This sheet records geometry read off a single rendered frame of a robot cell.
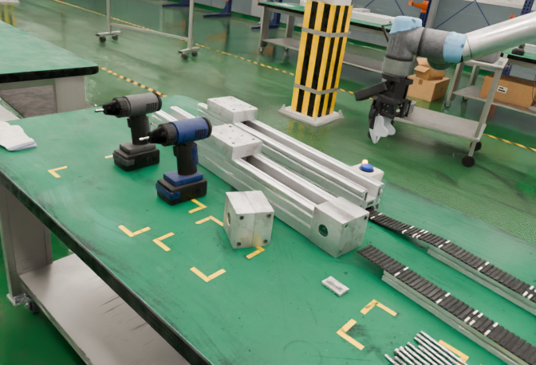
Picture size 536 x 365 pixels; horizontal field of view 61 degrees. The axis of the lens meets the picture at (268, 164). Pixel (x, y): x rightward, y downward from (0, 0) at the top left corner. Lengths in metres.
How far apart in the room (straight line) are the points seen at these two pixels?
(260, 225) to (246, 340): 0.30
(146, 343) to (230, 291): 0.72
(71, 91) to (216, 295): 1.92
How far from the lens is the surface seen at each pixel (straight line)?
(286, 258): 1.06
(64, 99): 2.67
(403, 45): 1.29
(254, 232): 1.05
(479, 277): 1.17
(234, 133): 1.38
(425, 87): 6.16
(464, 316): 1.00
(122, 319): 1.71
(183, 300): 0.92
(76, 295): 1.83
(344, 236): 1.07
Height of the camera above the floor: 1.39
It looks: 24 degrees down
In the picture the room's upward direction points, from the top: 7 degrees clockwise
